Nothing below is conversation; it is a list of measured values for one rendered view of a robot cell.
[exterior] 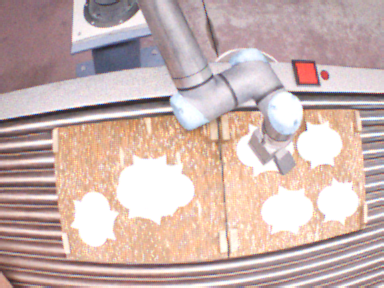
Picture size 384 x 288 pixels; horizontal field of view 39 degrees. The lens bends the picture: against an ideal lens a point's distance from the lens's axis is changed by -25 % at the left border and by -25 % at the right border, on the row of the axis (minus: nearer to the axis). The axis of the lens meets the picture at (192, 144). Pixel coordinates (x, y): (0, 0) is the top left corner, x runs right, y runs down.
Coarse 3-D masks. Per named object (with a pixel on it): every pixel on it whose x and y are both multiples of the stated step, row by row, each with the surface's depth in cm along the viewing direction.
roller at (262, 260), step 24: (336, 240) 153; (360, 240) 154; (0, 264) 147; (24, 264) 147; (48, 264) 148; (72, 264) 149; (96, 264) 150; (120, 264) 151; (144, 264) 151; (168, 264) 152; (192, 264) 151; (216, 264) 151; (240, 264) 151; (264, 264) 152
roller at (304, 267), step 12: (336, 252) 154; (348, 252) 153; (360, 252) 152; (372, 252) 153; (300, 264) 152; (312, 264) 151; (324, 264) 152; (336, 264) 153; (12, 276) 146; (24, 276) 146; (36, 276) 147; (48, 276) 147; (60, 276) 148; (228, 276) 151; (240, 276) 151; (252, 276) 150; (264, 276) 150; (276, 276) 151; (288, 276) 151
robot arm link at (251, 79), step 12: (252, 48) 132; (240, 60) 131; (252, 60) 130; (264, 60) 131; (228, 72) 130; (240, 72) 130; (252, 72) 130; (264, 72) 130; (240, 84) 129; (252, 84) 130; (264, 84) 129; (276, 84) 130; (240, 96) 130; (252, 96) 131; (264, 96) 129
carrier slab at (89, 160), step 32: (64, 128) 156; (96, 128) 157; (128, 128) 157; (160, 128) 157; (64, 160) 154; (96, 160) 155; (128, 160) 155; (192, 160) 156; (64, 192) 152; (64, 224) 150; (128, 224) 151; (160, 224) 152; (192, 224) 152; (224, 224) 152; (96, 256) 148; (128, 256) 149; (160, 256) 149; (192, 256) 150; (224, 256) 150
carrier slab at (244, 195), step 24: (240, 120) 159; (312, 120) 160; (336, 120) 160; (360, 144) 159; (240, 168) 156; (336, 168) 157; (360, 168) 157; (240, 192) 154; (264, 192) 155; (312, 192) 155; (360, 192) 155; (240, 216) 153; (312, 216) 153; (360, 216) 154; (240, 240) 151; (264, 240) 151; (288, 240) 152; (312, 240) 152
